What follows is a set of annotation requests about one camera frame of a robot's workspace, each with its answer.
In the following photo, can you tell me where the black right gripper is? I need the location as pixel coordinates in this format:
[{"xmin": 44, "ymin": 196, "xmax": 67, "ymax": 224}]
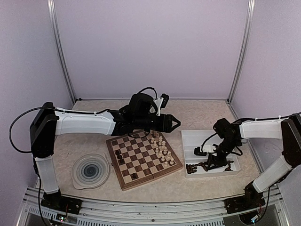
[{"xmin": 207, "ymin": 138, "xmax": 240, "ymax": 170}]

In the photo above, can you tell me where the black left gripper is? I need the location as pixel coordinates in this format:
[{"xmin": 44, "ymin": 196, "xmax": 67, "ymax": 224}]
[{"xmin": 135, "ymin": 113, "xmax": 181, "ymax": 133}]

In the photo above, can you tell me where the white plastic tray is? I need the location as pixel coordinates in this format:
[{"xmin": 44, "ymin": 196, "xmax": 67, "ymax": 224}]
[{"xmin": 181, "ymin": 130, "xmax": 241, "ymax": 178}]

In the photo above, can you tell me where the wooden chess board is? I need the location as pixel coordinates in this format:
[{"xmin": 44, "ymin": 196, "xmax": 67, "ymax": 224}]
[{"xmin": 106, "ymin": 130, "xmax": 183, "ymax": 191}]

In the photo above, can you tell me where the dark chess piece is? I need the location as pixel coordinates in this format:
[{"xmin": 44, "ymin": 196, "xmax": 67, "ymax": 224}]
[{"xmin": 115, "ymin": 150, "xmax": 123, "ymax": 159}]

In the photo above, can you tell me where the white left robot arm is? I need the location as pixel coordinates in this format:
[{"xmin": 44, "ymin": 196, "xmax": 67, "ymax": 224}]
[{"xmin": 30, "ymin": 92, "xmax": 181, "ymax": 210}]

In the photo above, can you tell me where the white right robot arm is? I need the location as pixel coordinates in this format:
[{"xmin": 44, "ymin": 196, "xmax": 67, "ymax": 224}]
[{"xmin": 205, "ymin": 113, "xmax": 301, "ymax": 209}]

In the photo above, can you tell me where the white chess pieces row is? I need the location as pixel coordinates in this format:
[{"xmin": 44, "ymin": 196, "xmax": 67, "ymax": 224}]
[{"xmin": 145, "ymin": 131, "xmax": 176, "ymax": 171}]

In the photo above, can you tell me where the dark chess pieces pile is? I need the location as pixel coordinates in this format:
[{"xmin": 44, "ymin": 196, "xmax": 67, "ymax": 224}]
[{"xmin": 186, "ymin": 161, "xmax": 234, "ymax": 174}]

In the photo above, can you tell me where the collapsible silicone bowl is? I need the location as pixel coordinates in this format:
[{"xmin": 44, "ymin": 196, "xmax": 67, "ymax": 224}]
[{"xmin": 71, "ymin": 153, "xmax": 110, "ymax": 190}]

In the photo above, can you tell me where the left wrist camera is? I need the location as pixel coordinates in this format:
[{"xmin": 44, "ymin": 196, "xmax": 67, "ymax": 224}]
[{"xmin": 154, "ymin": 94, "xmax": 169, "ymax": 116}]

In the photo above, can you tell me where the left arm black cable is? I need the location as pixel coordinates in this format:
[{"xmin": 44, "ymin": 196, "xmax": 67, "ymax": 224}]
[{"xmin": 9, "ymin": 86, "xmax": 158, "ymax": 153}]

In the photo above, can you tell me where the right aluminium frame post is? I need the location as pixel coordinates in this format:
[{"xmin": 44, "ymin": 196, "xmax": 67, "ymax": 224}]
[{"xmin": 227, "ymin": 0, "xmax": 256, "ymax": 105}]

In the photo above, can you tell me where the aluminium frame post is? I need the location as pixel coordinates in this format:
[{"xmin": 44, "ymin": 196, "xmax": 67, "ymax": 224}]
[
  {"xmin": 47, "ymin": 0, "xmax": 77, "ymax": 104},
  {"xmin": 227, "ymin": 0, "xmax": 256, "ymax": 105}
]

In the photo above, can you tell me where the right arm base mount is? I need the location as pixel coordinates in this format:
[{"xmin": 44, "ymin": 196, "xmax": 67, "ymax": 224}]
[{"xmin": 224, "ymin": 183, "xmax": 270, "ymax": 226}]

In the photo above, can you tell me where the front aluminium rail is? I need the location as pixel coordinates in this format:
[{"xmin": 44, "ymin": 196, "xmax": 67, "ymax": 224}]
[{"xmin": 13, "ymin": 186, "xmax": 291, "ymax": 226}]

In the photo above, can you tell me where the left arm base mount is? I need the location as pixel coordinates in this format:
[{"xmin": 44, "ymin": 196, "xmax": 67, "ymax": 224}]
[{"xmin": 41, "ymin": 190, "xmax": 82, "ymax": 215}]

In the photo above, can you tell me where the left aluminium frame post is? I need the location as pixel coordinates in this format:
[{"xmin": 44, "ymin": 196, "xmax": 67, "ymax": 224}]
[{"xmin": 47, "ymin": 0, "xmax": 77, "ymax": 104}]

